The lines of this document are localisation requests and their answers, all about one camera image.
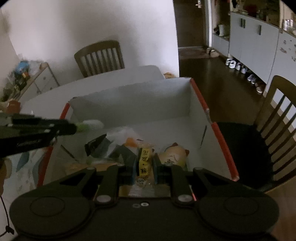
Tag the yellow label snack packet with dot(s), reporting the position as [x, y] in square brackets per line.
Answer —
[144, 164]

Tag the orange white packet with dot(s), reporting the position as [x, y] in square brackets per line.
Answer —
[112, 147]

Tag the white drawer cabinet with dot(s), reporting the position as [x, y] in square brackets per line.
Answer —
[43, 81]

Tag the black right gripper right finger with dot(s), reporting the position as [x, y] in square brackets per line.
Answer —
[185, 186]

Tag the green white soft item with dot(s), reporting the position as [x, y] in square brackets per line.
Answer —
[89, 125]

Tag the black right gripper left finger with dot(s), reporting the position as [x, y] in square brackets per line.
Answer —
[105, 185]

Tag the far dark wooden chair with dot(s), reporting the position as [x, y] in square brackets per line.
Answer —
[100, 57]

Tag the right dark wooden chair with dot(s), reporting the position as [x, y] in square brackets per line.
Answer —
[264, 152]

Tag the blue toy on cabinet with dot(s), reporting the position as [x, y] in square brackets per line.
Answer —
[22, 67]

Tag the dark entrance door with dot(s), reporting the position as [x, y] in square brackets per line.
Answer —
[190, 22]

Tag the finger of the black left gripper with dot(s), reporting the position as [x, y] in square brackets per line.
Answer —
[28, 126]

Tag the white wall cabinet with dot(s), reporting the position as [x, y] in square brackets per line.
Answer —
[258, 35]

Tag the dark wooden chair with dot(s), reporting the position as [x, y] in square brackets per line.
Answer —
[264, 152]
[100, 57]

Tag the red cardboard box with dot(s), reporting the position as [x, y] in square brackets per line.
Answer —
[160, 112]

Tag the beige cat figurine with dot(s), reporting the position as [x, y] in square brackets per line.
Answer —
[174, 154]

